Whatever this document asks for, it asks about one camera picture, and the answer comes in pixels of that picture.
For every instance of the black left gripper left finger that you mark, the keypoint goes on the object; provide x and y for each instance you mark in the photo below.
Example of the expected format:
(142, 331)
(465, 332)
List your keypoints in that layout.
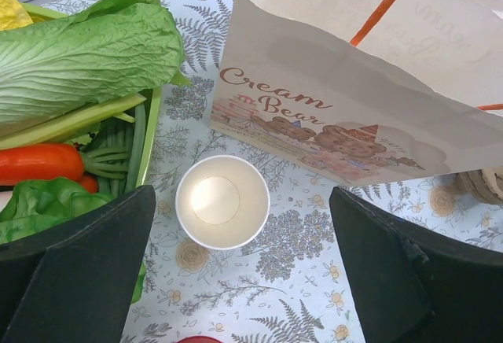
(74, 282)

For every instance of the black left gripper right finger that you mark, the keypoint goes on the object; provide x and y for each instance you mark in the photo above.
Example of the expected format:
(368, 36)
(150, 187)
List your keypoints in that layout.
(410, 284)

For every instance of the white paper coffee cup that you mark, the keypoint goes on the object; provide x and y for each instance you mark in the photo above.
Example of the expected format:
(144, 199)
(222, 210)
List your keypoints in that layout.
(222, 202)

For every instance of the kraft paper takeout bag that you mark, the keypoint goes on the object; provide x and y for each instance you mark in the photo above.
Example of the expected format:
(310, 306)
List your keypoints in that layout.
(365, 91)

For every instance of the green toy lettuce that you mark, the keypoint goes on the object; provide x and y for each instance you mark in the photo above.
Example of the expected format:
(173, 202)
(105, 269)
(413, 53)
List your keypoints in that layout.
(37, 205)

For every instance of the brown pulp cup carrier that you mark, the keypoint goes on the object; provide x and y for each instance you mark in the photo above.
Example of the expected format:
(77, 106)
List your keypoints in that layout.
(485, 185)

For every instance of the orange toy carrot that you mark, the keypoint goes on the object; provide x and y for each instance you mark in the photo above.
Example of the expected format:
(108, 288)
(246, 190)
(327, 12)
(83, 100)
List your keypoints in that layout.
(48, 161)

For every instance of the red cup holder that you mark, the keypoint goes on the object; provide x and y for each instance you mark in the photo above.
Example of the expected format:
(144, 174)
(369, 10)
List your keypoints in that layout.
(199, 339)

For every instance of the toy napa cabbage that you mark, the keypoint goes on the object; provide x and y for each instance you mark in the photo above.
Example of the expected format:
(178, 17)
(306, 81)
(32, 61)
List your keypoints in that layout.
(111, 50)

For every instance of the green vegetable tray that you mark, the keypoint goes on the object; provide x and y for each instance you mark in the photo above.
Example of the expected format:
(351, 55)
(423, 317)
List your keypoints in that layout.
(129, 122)

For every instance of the yellow toy pepper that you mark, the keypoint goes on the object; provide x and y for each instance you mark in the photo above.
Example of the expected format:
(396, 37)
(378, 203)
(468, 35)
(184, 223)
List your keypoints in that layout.
(13, 15)

